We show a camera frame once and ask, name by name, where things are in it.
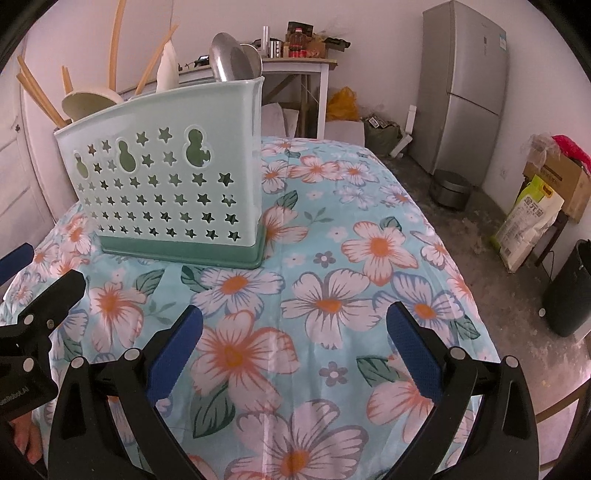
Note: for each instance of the metal cup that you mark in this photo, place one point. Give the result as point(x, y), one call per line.
point(275, 48)

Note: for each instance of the green plastic utensil holder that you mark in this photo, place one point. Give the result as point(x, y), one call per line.
point(240, 138)

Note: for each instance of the grey round pot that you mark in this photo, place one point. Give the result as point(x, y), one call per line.
point(450, 189)

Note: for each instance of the cola bottle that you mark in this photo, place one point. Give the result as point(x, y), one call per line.
point(298, 45)

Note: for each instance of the open cardboard box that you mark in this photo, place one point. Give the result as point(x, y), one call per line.
point(561, 184)

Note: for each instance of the yellow plastic bag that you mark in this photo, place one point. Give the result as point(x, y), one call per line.
point(342, 105)

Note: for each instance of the red plastic bag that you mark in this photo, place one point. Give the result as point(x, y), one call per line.
point(572, 150)

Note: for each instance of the white board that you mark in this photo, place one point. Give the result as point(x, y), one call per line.
point(344, 131)

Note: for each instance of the yellow white rice bag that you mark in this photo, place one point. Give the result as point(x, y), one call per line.
point(526, 226)

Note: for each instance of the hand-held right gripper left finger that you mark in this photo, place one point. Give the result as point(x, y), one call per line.
point(178, 353)

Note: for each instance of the clear plastic tube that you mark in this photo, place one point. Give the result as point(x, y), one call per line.
point(266, 36)

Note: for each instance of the black box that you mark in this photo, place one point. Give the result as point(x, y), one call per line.
point(300, 26)

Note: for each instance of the white sack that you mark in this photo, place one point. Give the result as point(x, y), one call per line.
point(281, 120)

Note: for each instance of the green bag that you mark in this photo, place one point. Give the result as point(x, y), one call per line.
point(381, 136)

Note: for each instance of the white door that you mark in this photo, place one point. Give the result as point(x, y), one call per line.
point(23, 175)

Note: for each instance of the white plastic bar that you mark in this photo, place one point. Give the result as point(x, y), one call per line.
point(405, 131)

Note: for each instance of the black trash bin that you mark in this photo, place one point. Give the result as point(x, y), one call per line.
point(570, 290)

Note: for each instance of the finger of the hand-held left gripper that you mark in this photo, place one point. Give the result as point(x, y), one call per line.
point(55, 295)
point(16, 265)

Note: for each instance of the floral blue tablecloth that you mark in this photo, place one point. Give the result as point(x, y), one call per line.
point(323, 230)

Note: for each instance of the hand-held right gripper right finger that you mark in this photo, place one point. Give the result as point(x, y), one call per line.
point(415, 350)

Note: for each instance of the person's left hand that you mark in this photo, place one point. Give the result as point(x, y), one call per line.
point(30, 438)

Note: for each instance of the white table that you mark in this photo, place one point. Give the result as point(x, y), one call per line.
point(295, 64)

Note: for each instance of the black device lit screen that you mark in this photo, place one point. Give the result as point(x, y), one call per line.
point(202, 59)

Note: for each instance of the silver refrigerator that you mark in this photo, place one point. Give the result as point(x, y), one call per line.
point(461, 92)

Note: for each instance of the brown packet box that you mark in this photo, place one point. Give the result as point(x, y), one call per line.
point(317, 47)

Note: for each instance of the metal spoon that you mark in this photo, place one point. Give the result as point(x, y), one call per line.
point(228, 57)
point(256, 62)

